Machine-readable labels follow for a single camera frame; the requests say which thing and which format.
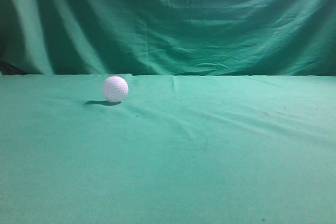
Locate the white dimpled golf ball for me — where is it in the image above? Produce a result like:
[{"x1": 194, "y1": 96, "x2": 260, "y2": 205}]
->
[{"x1": 102, "y1": 76, "x2": 129, "y2": 103}]

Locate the green backdrop cloth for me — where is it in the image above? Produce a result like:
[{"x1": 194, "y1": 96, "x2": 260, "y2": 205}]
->
[{"x1": 1, "y1": 0, "x2": 335, "y2": 76}]

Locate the green table cloth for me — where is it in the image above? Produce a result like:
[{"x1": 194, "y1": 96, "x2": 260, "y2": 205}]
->
[{"x1": 1, "y1": 75, "x2": 335, "y2": 223}]

